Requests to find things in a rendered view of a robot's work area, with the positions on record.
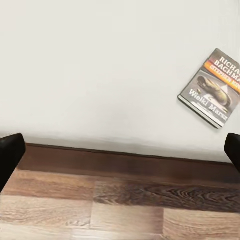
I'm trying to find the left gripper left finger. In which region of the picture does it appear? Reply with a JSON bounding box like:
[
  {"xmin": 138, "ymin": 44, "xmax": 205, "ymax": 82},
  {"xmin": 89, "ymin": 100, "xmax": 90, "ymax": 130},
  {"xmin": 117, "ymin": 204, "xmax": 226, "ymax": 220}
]
[{"xmin": 0, "ymin": 133, "xmax": 26, "ymax": 193}]

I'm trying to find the hardback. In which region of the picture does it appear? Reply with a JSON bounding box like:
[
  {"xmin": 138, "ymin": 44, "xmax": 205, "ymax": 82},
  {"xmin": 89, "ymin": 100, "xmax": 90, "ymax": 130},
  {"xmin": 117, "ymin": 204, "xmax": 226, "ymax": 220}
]
[{"xmin": 177, "ymin": 48, "xmax": 240, "ymax": 129}]

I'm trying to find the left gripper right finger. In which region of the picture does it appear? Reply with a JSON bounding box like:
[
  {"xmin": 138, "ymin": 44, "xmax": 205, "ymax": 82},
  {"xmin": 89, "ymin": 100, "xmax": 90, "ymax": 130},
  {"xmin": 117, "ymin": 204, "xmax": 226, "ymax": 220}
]
[{"xmin": 224, "ymin": 133, "xmax": 240, "ymax": 173}]

